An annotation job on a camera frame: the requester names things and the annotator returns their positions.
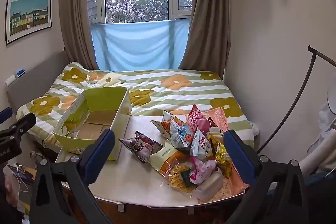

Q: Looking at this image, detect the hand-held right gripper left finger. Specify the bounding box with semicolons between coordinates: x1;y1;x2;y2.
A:
29;129;116;224

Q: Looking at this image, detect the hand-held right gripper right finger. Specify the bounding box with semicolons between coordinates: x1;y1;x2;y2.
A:
223;130;310;224

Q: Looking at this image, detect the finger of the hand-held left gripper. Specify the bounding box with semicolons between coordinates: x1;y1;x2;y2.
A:
0;107;13;123
0;112;37;136

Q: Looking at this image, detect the green cardboard box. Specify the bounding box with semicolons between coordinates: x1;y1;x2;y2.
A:
52;87;132;161

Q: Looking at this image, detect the blue shrimp chip bag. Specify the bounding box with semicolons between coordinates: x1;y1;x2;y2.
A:
169;119;195;153

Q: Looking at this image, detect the yellow foil snack bag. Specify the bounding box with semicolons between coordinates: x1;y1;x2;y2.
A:
208;132;233;179

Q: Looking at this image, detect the small pink snack bag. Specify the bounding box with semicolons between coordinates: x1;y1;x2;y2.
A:
189;157;217;186

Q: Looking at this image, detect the white translucent packet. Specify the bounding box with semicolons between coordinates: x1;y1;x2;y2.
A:
196;169;224;203

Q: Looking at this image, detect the dark purple snack bag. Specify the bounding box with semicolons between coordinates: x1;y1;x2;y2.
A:
119;131;163;163

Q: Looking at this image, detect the pink cracker packet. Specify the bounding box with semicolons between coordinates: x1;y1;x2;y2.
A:
207;107;229;133

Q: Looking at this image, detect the grey headboard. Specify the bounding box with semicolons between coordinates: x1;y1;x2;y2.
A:
7;50;70;112

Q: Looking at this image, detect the pink striped snack bag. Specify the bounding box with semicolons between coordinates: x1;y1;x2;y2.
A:
186;104;211;138

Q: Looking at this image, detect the cream waffle snack bag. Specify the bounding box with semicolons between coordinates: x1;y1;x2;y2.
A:
151;142;200;199

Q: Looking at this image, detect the orange cheese stick bag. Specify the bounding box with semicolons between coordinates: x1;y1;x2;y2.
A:
151;110;190;141

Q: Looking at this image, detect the white cloth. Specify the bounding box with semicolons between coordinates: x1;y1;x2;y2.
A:
299;93;336;180

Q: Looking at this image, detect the floral striped blanket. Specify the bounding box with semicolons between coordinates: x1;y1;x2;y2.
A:
16;62;255;148

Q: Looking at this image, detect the light blue cloth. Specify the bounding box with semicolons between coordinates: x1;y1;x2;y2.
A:
91;18;190;71

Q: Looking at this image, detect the brown curtain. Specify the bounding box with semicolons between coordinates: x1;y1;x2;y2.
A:
58;0;99;70
178;0;231;75

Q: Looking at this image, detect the white wall switch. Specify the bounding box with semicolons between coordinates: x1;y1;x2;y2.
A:
5;74;17;87

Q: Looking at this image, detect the white cable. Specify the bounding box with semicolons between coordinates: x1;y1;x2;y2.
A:
15;164;30;193

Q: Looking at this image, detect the framed wall picture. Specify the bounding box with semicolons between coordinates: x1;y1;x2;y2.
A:
5;0;52;45

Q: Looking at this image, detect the black cable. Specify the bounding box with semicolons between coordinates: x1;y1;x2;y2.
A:
257;46;336;153

